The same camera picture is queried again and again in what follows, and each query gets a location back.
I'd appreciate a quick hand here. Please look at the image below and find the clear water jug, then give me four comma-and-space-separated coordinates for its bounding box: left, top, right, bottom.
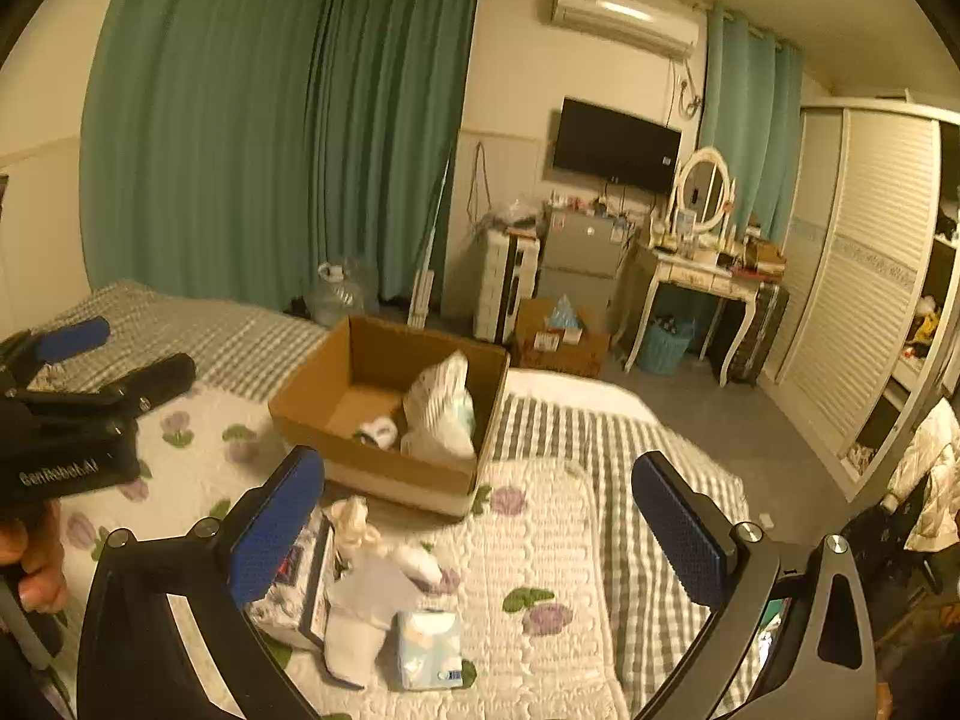
304, 258, 380, 330

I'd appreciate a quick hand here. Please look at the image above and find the white vanity table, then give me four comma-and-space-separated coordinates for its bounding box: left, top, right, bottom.
621, 231, 788, 389

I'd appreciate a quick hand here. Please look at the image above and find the grey mini fridge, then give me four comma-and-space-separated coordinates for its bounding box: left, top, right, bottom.
537, 202, 628, 317

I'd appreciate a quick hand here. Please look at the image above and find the brown floor cardboard box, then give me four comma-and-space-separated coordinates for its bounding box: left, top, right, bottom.
513, 297, 613, 380

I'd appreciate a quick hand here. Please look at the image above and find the floral quilted blanket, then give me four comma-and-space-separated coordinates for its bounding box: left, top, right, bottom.
51, 381, 632, 720

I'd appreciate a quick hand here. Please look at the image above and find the blue woven basket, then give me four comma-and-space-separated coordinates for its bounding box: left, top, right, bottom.
633, 313, 696, 377

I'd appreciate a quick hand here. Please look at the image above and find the dark suitcase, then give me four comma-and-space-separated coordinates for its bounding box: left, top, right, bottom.
730, 280, 791, 389

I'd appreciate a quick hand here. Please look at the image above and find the cream cloth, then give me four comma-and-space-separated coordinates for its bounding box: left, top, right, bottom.
323, 496, 388, 565

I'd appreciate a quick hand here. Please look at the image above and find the white louvred wardrobe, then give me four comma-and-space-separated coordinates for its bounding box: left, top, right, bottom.
756, 96, 960, 505

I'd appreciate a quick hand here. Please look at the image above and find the white drawer cabinet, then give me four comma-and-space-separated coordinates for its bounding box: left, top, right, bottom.
471, 226, 542, 347

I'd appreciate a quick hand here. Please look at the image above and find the black wall television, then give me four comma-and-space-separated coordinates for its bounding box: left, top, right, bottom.
552, 97, 684, 193

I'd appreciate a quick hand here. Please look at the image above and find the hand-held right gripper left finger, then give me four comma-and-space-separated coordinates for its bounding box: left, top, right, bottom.
75, 446, 327, 720

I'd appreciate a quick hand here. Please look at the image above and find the pale blue tissue pack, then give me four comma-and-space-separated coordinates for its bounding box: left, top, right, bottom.
394, 607, 467, 692

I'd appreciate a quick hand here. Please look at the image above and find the black chair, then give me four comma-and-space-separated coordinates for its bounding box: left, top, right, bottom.
831, 493, 947, 620

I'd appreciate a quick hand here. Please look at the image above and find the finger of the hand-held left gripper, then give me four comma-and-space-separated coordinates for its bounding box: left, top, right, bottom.
30, 352, 198, 425
0, 317, 112, 391

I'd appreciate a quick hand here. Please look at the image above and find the white wipes packet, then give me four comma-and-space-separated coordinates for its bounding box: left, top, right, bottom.
246, 519, 340, 652

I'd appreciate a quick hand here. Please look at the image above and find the white sock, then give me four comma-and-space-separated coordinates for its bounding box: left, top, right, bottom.
323, 604, 392, 689
393, 543, 446, 590

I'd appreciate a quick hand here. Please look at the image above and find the white oval mirror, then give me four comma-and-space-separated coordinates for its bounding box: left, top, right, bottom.
674, 147, 738, 236

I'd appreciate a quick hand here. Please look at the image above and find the white air conditioner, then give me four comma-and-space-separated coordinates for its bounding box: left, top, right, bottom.
550, 0, 701, 61

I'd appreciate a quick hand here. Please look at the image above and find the small white roll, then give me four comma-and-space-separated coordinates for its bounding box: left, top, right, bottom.
354, 417, 399, 452

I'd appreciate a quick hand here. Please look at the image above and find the person's left hand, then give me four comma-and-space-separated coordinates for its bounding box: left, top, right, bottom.
0, 501, 70, 616

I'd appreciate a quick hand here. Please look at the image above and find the grey cloth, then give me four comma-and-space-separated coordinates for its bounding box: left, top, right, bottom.
328, 556, 425, 627

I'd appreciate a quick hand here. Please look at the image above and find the green curtain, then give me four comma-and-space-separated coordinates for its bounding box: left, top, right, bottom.
78, 0, 340, 310
311, 0, 485, 316

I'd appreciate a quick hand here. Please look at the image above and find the light teal curtain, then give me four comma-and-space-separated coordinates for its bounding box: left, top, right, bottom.
696, 0, 805, 242

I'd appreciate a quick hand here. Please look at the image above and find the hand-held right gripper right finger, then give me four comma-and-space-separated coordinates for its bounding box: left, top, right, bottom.
630, 452, 880, 720

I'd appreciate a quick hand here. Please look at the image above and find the grey checkered bed sheet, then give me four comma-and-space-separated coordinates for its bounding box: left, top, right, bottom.
28, 280, 752, 720

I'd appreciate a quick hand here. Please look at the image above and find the white plastic pack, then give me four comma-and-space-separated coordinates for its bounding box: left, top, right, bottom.
400, 351, 479, 460

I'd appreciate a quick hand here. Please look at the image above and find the blue tissue bag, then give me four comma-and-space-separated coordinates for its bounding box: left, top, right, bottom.
543, 294, 587, 332

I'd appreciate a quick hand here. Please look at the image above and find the white puffy jacket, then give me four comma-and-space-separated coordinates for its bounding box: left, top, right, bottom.
883, 396, 960, 557

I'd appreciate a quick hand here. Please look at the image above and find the white mop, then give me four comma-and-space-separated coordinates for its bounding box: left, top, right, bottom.
407, 156, 455, 330

